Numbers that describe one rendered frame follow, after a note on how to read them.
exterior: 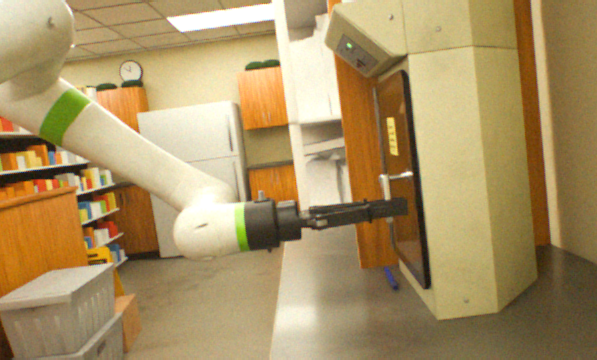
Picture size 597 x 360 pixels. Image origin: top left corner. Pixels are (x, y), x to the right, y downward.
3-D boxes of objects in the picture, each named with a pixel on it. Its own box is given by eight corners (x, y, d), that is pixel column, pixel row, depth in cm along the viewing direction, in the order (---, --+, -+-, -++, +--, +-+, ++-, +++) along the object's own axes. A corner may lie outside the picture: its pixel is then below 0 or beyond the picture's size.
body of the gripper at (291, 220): (275, 206, 84) (327, 199, 84) (277, 199, 92) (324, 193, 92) (280, 247, 85) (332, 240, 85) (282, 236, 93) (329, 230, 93)
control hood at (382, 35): (377, 77, 112) (372, 34, 111) (408, 54, 80) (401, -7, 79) (329, 83, 113) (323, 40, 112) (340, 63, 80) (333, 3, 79)
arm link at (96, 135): (53, 156, 90) (79, 108, 87) (78, 140, 101) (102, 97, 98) (217, 250, 98) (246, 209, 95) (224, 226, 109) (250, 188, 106)
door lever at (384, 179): (414, 220, 87) (411, 217, 90) (408, 169, 86) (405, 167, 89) (385, 224, 87) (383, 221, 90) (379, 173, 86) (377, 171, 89)
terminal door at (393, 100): (396, 250, 116) (377, 85, 112) (430, 292, 85) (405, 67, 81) (393, 251, 116) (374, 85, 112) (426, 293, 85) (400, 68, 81)
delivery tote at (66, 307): (124, 311, 304) (116, 261, 301) (81, 354, 244) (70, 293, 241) (60, 319, 305) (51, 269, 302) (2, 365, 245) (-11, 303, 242)
